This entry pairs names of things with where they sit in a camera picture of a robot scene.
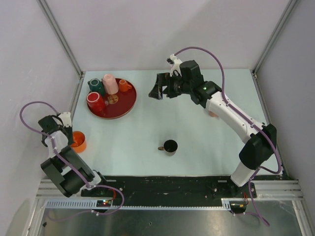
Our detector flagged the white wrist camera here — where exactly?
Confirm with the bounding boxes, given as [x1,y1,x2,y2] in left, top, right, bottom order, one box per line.
[167,54,182,77]
[58,112,72,128]

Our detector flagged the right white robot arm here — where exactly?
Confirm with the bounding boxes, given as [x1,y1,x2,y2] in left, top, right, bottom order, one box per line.
[149,56,277,197]

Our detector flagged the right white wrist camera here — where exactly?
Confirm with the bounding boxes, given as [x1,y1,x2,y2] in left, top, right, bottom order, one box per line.
[167,54,182,77]

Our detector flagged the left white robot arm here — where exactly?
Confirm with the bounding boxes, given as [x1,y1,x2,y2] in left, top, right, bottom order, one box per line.
[38,112,109,197]

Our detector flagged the brown speckled mug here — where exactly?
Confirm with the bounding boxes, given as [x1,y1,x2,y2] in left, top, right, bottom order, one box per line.
[158,140,178,156]

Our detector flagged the red round tray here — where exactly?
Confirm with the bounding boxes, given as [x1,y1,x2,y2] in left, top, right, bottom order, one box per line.
[86,81,137,119]

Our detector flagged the dark green mug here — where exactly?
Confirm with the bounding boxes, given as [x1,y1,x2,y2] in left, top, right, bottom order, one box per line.
[88,78,106,96]

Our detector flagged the red mug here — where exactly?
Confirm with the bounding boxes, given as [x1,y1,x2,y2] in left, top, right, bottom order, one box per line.
[86,92,106,112]

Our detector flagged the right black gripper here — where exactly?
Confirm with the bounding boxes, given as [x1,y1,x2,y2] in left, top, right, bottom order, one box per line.
[149,72,192,100]

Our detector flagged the aluminium frame rail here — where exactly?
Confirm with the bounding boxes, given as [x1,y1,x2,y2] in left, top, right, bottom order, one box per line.
[36,179,83,199]

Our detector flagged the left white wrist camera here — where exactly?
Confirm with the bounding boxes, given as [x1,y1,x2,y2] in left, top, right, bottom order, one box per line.
[58,112,72,128]

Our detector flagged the grey cable duct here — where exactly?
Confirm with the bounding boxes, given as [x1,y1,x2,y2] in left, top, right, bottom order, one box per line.
[45,199,231,210]

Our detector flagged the large orange mug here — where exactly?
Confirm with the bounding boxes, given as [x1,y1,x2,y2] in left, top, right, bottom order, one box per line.
[70,131,87,153]

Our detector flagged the small pink mug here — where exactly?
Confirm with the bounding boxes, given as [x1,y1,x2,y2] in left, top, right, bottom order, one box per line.
[208,111,218,118]

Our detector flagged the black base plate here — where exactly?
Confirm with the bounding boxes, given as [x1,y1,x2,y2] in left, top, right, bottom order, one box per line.
[80,176,257,207]

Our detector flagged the light pink tall mug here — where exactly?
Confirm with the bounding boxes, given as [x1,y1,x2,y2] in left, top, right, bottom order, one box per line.
[102,74,119,95]

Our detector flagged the small orange mug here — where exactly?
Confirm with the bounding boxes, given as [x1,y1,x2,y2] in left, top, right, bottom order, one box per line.
[118,79,132,92]

